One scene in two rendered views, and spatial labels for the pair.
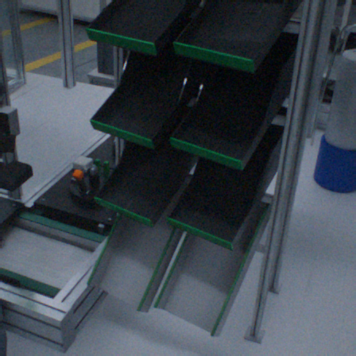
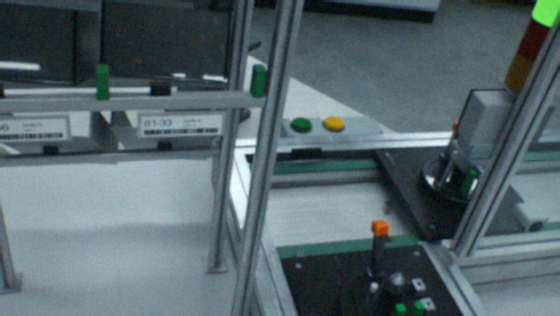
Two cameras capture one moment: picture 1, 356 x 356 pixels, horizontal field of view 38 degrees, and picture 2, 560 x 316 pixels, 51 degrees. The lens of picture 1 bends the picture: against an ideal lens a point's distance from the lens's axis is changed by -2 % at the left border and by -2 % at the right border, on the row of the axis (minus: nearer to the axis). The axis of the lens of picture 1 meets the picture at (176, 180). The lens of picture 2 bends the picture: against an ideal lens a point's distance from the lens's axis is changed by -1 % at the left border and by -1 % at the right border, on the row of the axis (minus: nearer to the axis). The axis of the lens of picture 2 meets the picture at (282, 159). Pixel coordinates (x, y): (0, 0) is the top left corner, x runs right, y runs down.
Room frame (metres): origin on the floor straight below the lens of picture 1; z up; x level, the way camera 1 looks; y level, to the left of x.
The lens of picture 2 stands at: (1.48, -0.28, 1.62)
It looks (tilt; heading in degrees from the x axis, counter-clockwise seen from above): 37 degrees down; 138
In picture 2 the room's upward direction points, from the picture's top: 11 degrees clockwise
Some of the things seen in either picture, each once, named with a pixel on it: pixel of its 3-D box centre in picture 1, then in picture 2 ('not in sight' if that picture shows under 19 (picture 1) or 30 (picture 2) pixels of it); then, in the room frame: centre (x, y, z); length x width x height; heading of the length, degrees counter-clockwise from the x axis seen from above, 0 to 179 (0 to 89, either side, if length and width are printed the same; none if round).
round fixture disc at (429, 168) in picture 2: not in sight; (457, 181); (1.05, 0.55, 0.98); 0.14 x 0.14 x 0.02
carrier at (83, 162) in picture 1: (94, 176); (392, 293); (1.20, 0.22, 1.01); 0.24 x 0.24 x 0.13; 69
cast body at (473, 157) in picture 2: not in sight; (474, 150); (1.06, 0.55, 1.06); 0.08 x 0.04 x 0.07; 159
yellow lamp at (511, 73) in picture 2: not in sight; (528, 70); (1.14, 0.45, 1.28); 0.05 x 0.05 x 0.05
